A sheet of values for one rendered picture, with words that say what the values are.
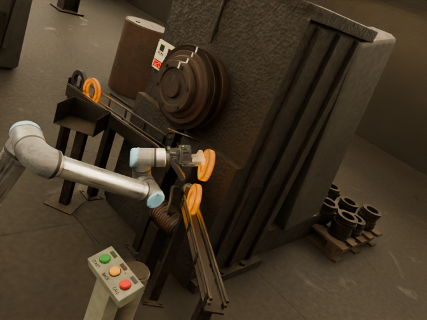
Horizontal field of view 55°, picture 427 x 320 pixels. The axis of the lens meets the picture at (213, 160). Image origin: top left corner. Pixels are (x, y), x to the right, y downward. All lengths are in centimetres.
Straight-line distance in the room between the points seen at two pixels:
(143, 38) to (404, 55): 482
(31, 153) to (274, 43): 124
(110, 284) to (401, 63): 716
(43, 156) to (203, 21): 129
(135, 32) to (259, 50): 311
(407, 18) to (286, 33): 626
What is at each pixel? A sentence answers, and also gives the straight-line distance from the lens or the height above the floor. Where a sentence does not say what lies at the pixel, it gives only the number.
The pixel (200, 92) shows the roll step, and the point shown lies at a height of 116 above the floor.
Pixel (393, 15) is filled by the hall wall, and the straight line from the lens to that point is 839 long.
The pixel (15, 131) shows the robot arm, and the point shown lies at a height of 94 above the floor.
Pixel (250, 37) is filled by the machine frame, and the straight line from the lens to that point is 225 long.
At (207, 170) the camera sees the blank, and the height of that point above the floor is 92.
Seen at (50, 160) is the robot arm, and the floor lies 93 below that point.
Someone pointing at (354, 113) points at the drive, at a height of 124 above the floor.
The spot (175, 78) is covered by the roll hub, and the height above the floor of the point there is 117.
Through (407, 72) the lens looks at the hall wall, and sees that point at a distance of 812.
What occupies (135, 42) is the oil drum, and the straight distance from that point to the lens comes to 516.
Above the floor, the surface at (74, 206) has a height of 1.
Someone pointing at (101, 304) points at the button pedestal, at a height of 47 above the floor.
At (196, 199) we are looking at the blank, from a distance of 202.
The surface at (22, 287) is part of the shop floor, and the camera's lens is 242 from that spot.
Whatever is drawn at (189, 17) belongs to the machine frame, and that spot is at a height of 144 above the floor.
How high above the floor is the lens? 173
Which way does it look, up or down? 23 degrees down
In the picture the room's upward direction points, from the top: 22 degrees clockwise
